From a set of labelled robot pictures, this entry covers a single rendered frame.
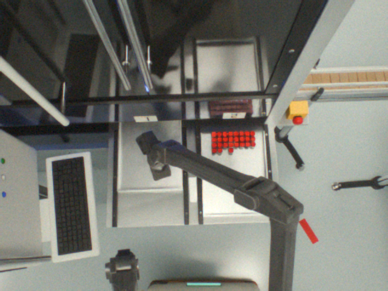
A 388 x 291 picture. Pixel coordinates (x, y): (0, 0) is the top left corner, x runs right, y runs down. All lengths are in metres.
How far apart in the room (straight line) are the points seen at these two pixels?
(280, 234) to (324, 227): 1.55
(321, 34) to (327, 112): 1.72
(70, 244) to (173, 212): 0.44
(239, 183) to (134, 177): 0.66
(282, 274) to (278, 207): 0.20
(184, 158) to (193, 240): 1.32
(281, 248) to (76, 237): 0.92
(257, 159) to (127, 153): 0.54
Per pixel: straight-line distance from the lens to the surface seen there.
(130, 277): 0.98
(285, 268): 1.00
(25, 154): 1.64
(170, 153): 1.13
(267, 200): 0.91
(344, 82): 1.69
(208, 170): 1.03
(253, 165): 1.53
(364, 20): 3.08
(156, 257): 2.38
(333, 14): 0.90
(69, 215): 1.63
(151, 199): 1.51
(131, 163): 1.54
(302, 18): 0.90
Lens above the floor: 2.36
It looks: 75 degrees down
